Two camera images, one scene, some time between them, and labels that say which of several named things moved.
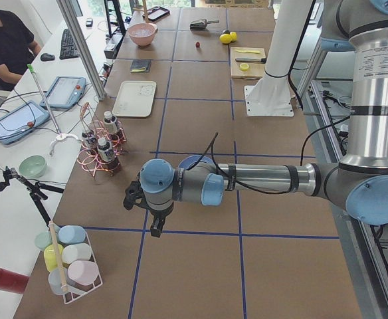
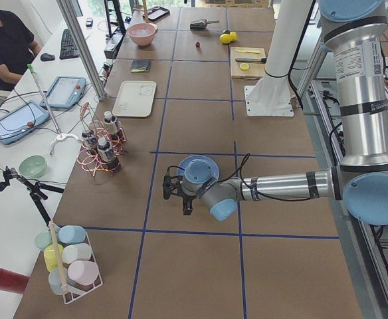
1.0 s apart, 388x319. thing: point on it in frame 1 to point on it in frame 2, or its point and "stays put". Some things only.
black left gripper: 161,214 to 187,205
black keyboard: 68,47 stays put
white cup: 74,252 stays put
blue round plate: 190,161 stays put
